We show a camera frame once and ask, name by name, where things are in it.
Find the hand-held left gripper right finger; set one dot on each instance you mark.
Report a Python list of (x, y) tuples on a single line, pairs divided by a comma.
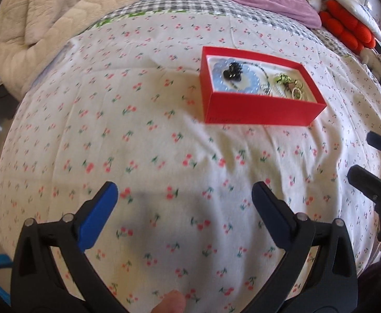
[(268, 210)]

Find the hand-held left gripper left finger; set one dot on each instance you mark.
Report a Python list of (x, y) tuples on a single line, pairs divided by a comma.
[(96, 216)]

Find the red cardboard box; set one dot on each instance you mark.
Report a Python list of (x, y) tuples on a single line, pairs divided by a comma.
[(259, 111)]

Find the black hair claw clip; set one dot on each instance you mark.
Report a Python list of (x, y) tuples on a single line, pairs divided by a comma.
[(232, 71)]

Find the person's left hand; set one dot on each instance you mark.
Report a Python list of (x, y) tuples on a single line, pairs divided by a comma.
[(169, 303)]

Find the cherry print bedsheet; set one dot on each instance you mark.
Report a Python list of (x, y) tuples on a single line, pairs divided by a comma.
[(145, 137)]

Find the orange knotted cushion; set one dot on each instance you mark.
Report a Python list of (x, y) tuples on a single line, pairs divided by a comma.
[(347, 26)]

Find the beige fluffy blanket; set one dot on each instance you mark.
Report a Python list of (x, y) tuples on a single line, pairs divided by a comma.
[(47, 22)]

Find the grey checkered blanket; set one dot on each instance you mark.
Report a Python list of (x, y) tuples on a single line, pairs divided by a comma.
[(210, 8)]

